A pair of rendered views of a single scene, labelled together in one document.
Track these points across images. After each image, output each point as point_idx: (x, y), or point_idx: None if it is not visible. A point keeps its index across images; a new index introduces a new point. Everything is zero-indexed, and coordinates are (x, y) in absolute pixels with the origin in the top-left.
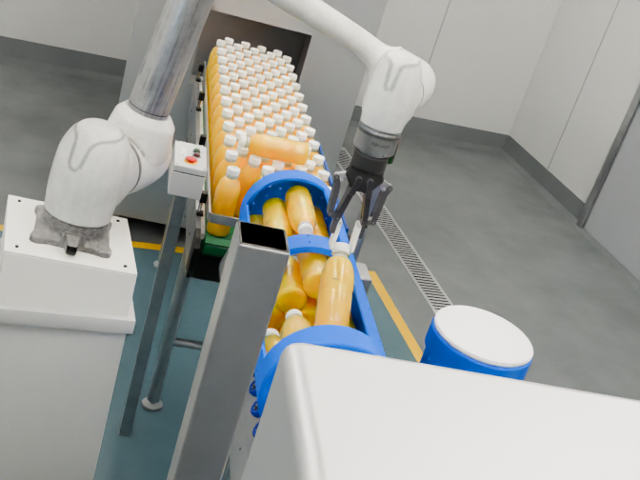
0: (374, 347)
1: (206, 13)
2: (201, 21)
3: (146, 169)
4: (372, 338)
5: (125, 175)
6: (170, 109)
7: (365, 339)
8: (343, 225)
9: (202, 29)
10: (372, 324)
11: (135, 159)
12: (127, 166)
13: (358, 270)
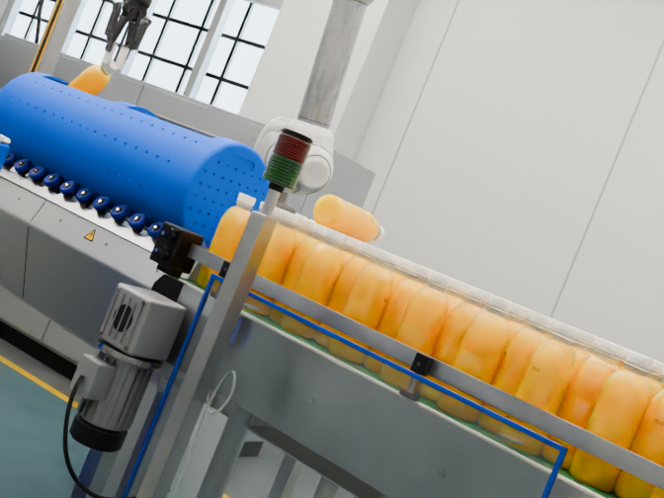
0: (35, 74)
1: (325, 28)
2: (322, 34)
3: (272, 149)
4: (41, 76)
5: (261, 141)
6: (302, 111)
7: (43, 74)
8: (158, 131)
9: (323, 41)
10: (48, 84)
11: (274, 138)
12: (264, 134)
13: (100, 115)
